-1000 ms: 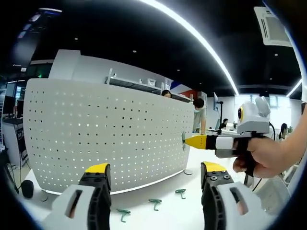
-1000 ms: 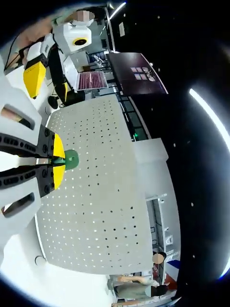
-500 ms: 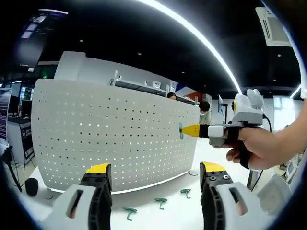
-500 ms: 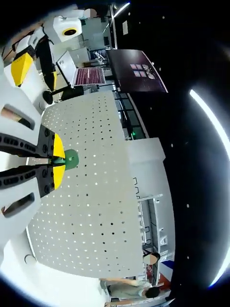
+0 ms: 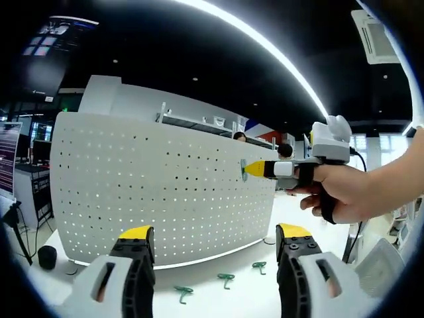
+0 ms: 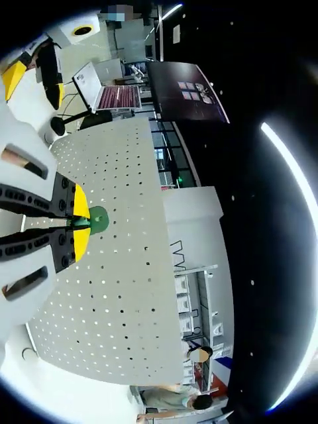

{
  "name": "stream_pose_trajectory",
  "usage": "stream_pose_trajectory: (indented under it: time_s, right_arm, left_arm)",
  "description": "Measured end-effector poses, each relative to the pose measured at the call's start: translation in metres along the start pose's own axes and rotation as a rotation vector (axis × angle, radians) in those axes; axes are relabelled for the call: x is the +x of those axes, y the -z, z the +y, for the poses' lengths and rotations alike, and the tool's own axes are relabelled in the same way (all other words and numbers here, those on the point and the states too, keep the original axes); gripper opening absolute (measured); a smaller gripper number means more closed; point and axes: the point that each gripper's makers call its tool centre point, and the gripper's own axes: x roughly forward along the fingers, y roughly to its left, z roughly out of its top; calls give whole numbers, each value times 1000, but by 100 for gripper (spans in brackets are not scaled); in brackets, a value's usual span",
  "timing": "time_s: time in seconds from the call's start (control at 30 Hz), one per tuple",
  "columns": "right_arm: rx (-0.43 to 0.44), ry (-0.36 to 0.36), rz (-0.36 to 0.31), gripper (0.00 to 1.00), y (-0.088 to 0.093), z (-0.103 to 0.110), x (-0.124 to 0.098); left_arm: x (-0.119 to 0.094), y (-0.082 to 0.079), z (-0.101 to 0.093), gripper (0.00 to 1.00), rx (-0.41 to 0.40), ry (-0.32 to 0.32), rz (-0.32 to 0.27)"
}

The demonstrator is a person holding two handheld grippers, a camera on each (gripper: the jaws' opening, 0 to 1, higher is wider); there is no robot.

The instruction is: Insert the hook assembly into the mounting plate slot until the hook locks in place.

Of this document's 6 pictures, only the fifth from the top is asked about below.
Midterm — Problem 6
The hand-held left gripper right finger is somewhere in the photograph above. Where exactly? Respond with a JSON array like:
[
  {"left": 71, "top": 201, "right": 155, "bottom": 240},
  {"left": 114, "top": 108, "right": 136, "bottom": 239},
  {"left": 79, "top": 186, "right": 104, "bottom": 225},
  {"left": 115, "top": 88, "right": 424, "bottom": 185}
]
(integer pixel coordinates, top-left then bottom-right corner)
[{"left": 275, "top": 223, "right": 375, "bottom": 318}]

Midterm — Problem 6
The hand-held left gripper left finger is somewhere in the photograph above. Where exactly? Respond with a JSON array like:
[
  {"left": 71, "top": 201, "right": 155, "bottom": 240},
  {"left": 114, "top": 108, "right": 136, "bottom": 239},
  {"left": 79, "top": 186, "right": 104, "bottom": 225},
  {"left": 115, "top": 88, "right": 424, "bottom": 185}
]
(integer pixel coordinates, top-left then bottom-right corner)
[{"left": 64, "top": 225, "right": 156, "bottom": 318}]

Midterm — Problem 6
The white perforated mounting plate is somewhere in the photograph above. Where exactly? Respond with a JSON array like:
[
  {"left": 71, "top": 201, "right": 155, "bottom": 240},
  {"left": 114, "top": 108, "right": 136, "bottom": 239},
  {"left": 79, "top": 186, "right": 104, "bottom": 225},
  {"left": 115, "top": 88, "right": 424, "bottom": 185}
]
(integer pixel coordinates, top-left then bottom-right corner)
[{"left": 49, "top": 111, "right": 280, "bottom": 270}]

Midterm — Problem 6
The person's right hand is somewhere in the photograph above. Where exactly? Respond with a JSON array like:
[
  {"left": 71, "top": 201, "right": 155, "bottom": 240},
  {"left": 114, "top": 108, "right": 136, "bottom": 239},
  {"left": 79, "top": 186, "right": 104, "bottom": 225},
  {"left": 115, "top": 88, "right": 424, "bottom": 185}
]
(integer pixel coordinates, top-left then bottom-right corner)
[{"left": 286, "top": 164, "right": 369, "bottom": 226}]

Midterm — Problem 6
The white mesh office chair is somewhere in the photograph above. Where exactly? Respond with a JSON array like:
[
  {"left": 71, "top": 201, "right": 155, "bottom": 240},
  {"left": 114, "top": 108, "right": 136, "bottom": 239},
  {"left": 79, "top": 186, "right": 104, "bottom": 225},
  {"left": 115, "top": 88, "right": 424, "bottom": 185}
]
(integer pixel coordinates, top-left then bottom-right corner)
[{"left": 356, "top": 237, "right": 408, "bottom": 299}]

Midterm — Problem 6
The black cylinder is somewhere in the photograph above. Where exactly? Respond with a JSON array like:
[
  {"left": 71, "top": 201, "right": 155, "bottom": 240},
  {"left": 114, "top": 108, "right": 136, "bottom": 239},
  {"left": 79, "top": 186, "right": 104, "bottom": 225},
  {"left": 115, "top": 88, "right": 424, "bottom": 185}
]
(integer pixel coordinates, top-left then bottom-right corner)
[{"left": 37, "top": 245, "right": 58, "bottom": 270}]

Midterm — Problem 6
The white shelf rack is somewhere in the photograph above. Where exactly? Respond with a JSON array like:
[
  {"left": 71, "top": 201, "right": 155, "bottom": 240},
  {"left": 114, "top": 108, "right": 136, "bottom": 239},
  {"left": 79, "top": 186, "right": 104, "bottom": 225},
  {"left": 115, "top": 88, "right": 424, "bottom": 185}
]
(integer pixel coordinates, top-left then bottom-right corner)
[{"left": 155, "top": 101, "right": 292, "bottom": 156}]

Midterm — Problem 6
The long ceiling light strip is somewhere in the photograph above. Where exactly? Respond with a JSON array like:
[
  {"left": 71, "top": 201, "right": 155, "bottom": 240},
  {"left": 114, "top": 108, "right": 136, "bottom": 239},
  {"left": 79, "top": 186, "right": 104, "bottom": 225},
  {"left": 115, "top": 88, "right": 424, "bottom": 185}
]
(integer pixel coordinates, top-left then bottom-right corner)
[{"left": 178, "top": 0, "right": 331, "bottom": 122}]

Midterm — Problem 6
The ceiling air conditioner vent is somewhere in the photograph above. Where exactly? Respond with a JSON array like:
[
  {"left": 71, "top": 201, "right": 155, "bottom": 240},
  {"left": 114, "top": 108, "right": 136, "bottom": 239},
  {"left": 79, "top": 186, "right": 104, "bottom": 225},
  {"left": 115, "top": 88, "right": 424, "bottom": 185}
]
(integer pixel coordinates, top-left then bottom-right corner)
[{"left": 350, "top": 9, "right": 400, "bottom": 66}]

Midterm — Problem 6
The white equipment cabinet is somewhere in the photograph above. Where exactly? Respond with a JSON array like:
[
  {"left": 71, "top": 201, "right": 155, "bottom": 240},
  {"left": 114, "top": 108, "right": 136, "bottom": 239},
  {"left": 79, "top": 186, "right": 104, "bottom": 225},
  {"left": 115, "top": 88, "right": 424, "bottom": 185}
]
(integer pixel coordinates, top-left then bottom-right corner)
[{"left": 15, "top": 164, "right": 54, "bottom": 229}]

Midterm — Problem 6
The black tripod stand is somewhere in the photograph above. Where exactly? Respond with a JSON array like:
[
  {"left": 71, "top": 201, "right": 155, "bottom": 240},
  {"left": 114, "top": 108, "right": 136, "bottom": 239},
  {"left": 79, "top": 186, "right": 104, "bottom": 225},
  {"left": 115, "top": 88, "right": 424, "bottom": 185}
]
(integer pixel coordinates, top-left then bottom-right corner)
[{"left": 1, "top": 200, "right": 34, "bottom": 266}]

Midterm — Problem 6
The black monitor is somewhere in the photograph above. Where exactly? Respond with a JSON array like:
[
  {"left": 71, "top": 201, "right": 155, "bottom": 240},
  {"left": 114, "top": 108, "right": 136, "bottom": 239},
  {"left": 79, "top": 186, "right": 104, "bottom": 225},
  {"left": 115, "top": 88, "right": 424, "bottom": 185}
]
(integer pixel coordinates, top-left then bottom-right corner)
[{"left": 31, "top": 139, "right": 52, "bottom": 165}]

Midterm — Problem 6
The white square column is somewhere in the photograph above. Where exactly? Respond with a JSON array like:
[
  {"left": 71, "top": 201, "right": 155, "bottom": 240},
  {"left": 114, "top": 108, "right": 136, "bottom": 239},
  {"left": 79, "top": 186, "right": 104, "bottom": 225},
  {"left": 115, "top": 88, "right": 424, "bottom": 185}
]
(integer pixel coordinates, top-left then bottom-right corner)
[{"left": 78, "top": 74, "right": 123, "bottom": 115}]

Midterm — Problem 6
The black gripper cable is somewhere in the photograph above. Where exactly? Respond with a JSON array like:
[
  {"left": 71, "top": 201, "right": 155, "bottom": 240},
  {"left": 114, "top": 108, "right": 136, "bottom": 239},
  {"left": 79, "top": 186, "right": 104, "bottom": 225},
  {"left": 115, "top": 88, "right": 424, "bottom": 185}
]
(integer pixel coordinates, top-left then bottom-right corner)
[{"left": 344, "top": 148, "right": 368, "bottom": 263}]

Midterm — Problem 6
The large dark wall screen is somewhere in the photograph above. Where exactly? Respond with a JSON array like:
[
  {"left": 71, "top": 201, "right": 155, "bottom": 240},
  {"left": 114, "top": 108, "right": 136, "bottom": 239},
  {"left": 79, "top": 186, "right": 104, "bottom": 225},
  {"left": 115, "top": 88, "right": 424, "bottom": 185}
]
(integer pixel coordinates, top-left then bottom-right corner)
[{"left": 19, "top": 15, "right": 100, "bottom": 97}]

